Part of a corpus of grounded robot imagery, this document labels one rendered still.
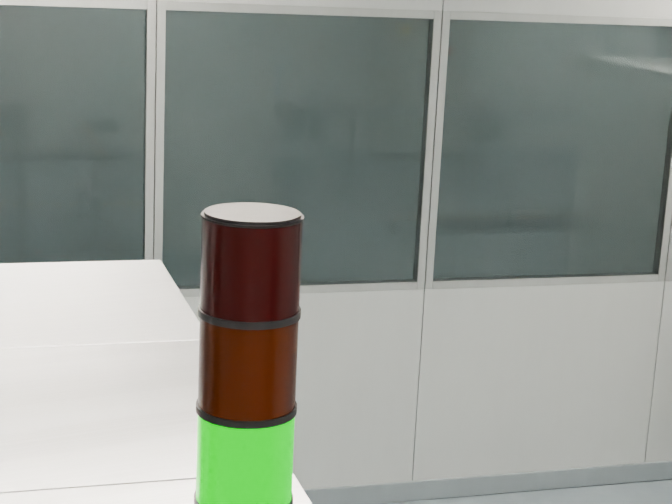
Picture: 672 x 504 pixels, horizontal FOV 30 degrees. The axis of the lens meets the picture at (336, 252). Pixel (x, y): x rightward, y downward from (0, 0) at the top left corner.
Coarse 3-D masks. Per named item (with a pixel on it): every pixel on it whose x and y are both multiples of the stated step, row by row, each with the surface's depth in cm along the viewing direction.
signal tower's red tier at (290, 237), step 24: (216, 240) 59; (240, 240) 59; (264, 240) 59; (288, 240) 59; (216, 264) 59; (240, 264) 59; (264, 264) 59; (288, 264) 60; (216, 288) 60; (240, 288) 59; (264, 288) 59; (288, 288) 60; (216, 312) 60; (240, 312) 59; (264, 312) 59; (288, 312) 60
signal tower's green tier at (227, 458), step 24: (216, 432) 61; (240, 432) 61; (264, 432) 61; (288, 432) 62; (216, 456) 61; (240, 456) 61; (264, 456) 61; (288, 456) 63; (216, 480) 62; (240, 480) 61; (264, 480) 62; (288, 480) 63
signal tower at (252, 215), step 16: (208, 208) 61; (224, 208) 61; (240, 208) 61; (256, 208) 62; (272, 208) 62; (288, 208) 62; (224, 224) 59; (240, 224) 58; (256, 224) 58; (272, 224) 59; (288, 224) 59; (208, 320) 60; (224, 320) 60; (288, 320) 60; (208, 416) 61; (288, 416) 62
